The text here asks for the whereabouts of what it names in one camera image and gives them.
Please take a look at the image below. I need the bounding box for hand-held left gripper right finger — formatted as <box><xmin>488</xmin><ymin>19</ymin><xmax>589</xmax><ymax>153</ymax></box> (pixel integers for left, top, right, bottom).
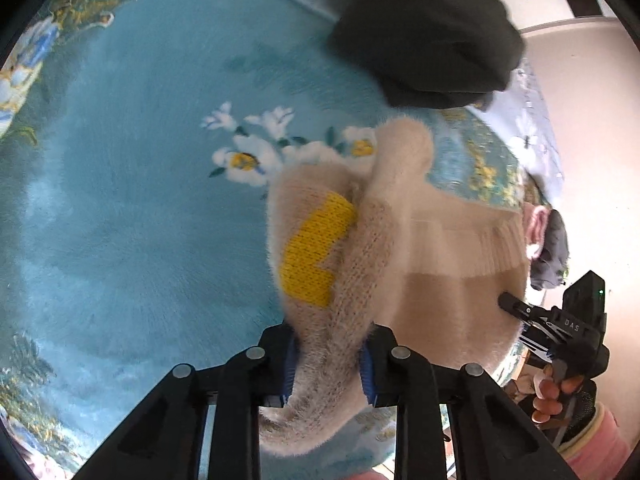
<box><xmin>359</xmin><ymin>325</ymin><xmax>576</xmax><ymax>480</ymax></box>

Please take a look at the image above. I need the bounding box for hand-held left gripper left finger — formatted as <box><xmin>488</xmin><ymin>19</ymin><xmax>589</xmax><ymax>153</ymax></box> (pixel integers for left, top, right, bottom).
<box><xmin>75</xmin><ymin>324</ymin><xmax>301</xmax><ymax>480</ymax></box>

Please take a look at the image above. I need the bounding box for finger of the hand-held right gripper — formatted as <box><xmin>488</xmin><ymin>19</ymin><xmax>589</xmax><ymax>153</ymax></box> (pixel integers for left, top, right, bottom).
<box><xmin>498</xmin><ymin>291</ymin><xmax>551</xmax><ymax>323</ymax></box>

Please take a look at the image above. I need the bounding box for beige fuzzy sweater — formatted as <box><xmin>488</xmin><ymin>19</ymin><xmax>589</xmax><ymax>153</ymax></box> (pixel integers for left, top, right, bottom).
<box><xmin>257</xmin><ymin>120</ymin><xmax>531</xmax><ymax>458</ymax></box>

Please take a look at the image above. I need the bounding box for person's right hand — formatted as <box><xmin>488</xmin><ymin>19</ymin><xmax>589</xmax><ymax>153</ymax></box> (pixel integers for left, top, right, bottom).
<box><xmin>531</xmin><ymin>365</ymin><xmax>583</xmax><ymax>423</ymax></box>

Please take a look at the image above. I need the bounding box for pink folded garment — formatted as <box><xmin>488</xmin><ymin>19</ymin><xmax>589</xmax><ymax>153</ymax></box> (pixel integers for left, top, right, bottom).
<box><xmin>520</xmin><ymin>202</ymin><xmax>551</xmax><ymax>261</ymax></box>

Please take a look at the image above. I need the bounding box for light blue floral duvet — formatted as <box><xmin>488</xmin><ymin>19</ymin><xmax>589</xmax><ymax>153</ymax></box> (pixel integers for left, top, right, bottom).
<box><xmin>165</xmin><ymin>0</ymin><xmax>568</xmax><ymax>206</ymax></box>

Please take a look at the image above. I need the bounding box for teal floral blanket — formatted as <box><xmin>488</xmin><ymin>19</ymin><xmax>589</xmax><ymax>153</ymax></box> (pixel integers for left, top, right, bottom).
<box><xmin>0</xmin><ymin>0</ymin><xmax>556</xmax><ymax>480</ymax></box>

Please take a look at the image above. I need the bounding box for black garment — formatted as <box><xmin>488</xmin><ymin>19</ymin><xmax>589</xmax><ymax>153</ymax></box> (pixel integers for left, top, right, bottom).
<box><xmin>327</xmin><ymin>0</ymin><xmax>526</xmax><ymax>110</ymax></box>

